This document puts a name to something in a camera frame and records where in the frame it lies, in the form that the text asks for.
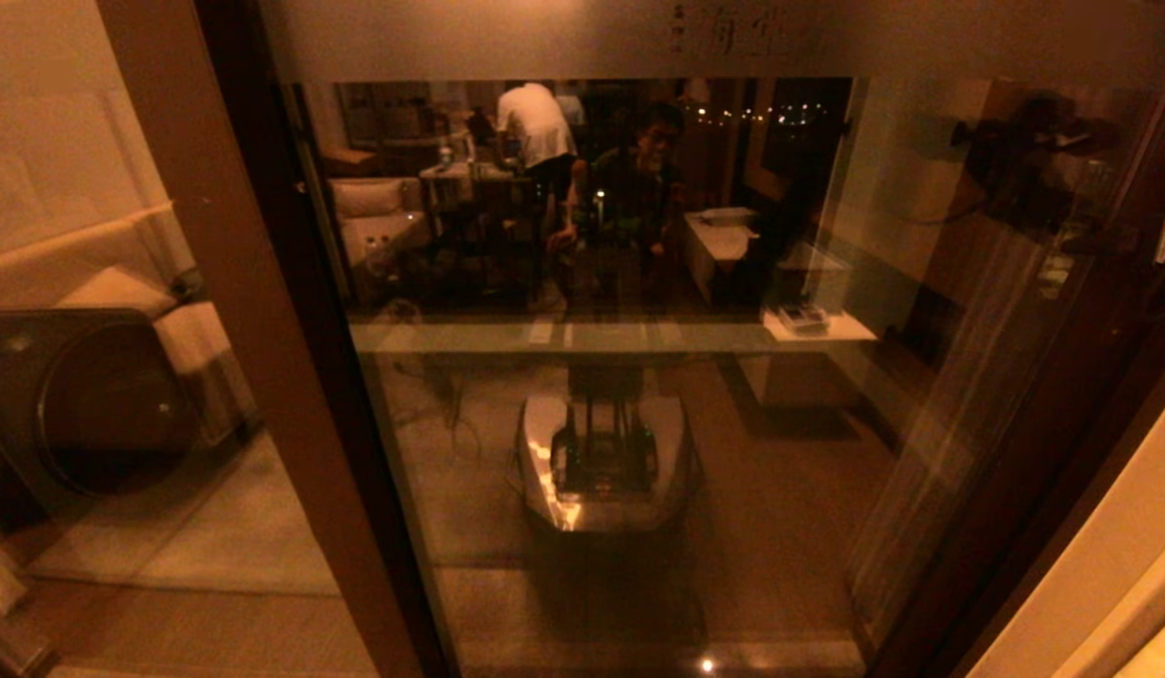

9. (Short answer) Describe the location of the brown framed sliding glass door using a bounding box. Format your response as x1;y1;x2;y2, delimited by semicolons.
257;0;1165;678

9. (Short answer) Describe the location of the brown framed fixed glass panel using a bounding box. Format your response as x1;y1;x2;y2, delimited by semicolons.
0;0;428;678

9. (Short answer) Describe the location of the dark brown door frame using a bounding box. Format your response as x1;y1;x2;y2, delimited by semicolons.
930;320;1165;678

